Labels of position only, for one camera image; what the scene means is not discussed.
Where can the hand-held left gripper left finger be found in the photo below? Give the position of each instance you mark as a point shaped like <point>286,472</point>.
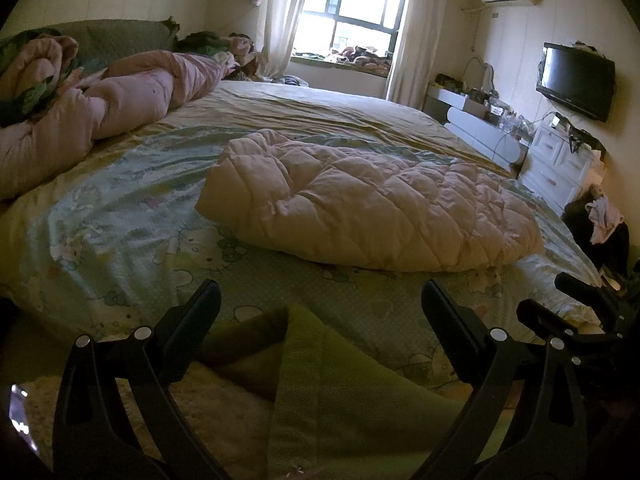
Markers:
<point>202,315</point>

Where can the small lit device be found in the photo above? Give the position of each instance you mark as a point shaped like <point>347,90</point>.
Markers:
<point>556,121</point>

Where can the glossy dark object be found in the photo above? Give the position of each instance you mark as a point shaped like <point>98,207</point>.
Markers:
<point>21,410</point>

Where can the dark chair with clothes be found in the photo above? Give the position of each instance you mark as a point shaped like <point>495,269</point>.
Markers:
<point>580,240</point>

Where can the white framed mirror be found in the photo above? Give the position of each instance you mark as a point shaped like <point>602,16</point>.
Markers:
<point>477,75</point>

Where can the clothes heap on windowsill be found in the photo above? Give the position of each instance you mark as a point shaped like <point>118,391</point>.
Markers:
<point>360,55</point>

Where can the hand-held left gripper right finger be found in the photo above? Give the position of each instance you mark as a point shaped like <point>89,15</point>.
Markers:
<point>442,315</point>

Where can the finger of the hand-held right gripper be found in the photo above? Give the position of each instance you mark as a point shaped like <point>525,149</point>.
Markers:
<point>590,292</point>
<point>545,320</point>

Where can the black wall television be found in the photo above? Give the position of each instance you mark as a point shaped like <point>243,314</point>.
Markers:
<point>575,80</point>

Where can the white dressing table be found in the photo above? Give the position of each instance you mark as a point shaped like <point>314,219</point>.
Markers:
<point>480,130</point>

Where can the pink rolled duvet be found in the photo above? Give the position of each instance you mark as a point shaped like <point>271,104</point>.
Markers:
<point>135,90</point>

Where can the pink garment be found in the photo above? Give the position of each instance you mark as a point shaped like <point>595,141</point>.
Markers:
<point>607,217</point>

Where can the cream lace curtain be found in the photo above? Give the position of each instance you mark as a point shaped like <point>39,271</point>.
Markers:
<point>410,45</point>
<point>280,25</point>

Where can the floral patterned quilt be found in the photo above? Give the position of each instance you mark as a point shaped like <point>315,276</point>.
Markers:
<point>35,85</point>

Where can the green padded headboard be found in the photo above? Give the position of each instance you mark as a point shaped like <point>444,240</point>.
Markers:
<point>120,35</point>

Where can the clutter of small toiletries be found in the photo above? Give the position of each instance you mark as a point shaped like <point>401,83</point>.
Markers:
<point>495,107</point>

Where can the pile of mixed clothes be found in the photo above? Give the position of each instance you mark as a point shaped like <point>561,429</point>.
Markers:
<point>210,42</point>

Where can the white drawer cabinet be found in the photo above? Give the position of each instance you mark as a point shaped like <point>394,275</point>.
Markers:
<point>550,160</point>

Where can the pink quilted coat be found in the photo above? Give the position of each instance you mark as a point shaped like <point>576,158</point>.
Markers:
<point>375,210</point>

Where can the green garment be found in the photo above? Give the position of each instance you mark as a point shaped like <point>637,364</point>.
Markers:
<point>350,410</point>

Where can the bed with printed sheet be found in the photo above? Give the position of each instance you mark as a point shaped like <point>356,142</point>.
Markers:
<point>125,220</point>

